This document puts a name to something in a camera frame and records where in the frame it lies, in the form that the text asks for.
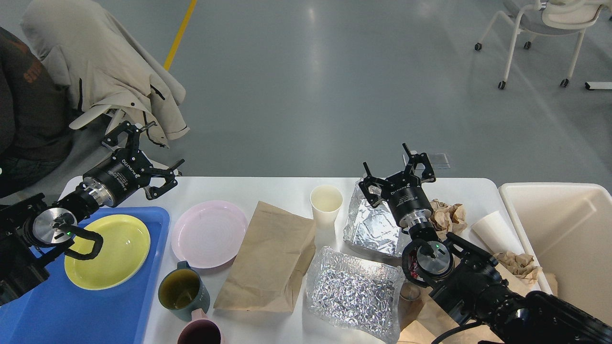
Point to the person in dark clothes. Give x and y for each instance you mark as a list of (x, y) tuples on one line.
[(35, 137)]

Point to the pink mug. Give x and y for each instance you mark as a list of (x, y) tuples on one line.
[(201, 330)]

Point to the aluminium foil tray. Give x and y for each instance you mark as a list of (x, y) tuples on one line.
[(373, 230)]

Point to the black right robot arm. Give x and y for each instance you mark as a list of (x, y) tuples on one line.
[(463, 277)]

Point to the cream plastic bin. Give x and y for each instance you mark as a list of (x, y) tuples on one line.
[(567, 227)]

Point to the blue plastic tray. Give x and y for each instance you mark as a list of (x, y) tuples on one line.
[(59, 312)]

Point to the white paper cup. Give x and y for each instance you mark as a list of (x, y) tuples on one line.
[(497, 234), (325, 200)]

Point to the crumpled brown paper ball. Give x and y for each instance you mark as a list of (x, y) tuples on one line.
[(447, 218)]

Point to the beige jacket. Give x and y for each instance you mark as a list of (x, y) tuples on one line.
[(106, 71)]

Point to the crumpled foil tray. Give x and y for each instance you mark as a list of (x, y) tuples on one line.
[(355, 293)]

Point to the small crumpled brown paper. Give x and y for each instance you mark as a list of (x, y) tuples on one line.
[(521, 265)]

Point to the brown paper bag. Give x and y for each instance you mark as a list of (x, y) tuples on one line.
[(268, 271)]

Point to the dark green mug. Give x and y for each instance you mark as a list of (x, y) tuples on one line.
[(182, 291)]

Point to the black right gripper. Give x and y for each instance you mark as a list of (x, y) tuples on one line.
[(405, 197)]

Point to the white chair with castors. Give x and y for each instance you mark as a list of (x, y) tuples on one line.
[(546, 18)]

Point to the large brown paper sheet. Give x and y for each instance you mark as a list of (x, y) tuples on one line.
[(431, 321)]

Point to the white table leg base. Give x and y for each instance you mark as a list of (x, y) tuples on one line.
[(598, 85)]

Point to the pink plate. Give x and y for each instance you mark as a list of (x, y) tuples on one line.
[(209, 234)]

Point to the red foil wrapped glass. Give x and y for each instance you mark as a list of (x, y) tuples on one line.
[(414, 284)]

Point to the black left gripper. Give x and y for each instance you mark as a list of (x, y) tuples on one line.
[(119, 174)]

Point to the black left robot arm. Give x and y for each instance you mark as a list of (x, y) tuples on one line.
[(33, 234)]

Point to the yellow plate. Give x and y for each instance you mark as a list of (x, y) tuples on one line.
[(125, 248)]

